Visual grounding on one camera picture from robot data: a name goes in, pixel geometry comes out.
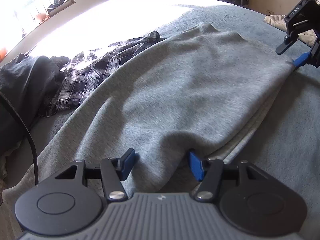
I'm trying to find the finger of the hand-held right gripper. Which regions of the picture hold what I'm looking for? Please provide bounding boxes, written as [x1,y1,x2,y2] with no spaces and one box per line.
[275,32,298,55]
[291,38,320,68]

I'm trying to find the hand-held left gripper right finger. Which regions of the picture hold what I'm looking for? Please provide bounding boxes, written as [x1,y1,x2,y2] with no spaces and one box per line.
[189,149,272,203]

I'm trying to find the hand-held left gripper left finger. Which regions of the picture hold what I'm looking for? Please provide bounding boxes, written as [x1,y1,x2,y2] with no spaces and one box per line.
[54,148,137,203]

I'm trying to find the grey hoodie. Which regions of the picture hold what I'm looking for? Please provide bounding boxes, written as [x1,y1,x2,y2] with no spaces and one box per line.
[2,22,296,206]

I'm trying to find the beige cloth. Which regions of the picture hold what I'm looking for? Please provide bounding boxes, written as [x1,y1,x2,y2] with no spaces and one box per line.
[264,14,320,47]

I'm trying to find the grey bed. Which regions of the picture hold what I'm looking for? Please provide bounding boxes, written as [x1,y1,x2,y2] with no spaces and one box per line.
[0,0,320,232]

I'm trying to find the dark plaid shirt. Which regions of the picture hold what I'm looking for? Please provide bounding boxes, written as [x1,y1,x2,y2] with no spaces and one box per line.
[37,30,161,118]

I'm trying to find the dark navy garment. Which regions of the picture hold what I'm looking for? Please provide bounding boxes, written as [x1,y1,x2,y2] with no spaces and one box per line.
[0,53,71,131]

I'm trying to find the dark items on windowsill box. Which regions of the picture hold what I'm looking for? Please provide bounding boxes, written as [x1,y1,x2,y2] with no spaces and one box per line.
[46,0,76,17]

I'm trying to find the thick black cable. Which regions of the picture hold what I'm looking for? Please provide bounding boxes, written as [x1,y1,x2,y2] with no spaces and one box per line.
[0,92,40,185]

